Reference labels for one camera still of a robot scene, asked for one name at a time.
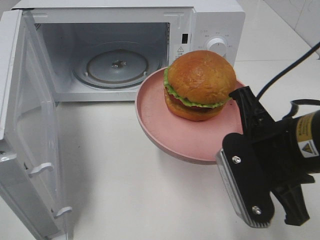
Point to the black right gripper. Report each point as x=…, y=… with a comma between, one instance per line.
x=283, y=154

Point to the pink round plate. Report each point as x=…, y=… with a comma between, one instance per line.
x=192, y=141

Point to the burger with lettuce and cheese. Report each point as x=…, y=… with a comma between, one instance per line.
x=197, y=85

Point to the white microwave door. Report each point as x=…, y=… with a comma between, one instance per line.
x=30, y=165

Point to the upper white power knob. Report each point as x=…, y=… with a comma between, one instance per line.
x=217, y=45

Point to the white warning label sticker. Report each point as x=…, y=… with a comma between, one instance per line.
x=178, y=51

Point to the glass microwave turntable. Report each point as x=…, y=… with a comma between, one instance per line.
x=118, y=64

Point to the white microwave oven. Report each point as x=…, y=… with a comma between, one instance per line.
x=71, y=26

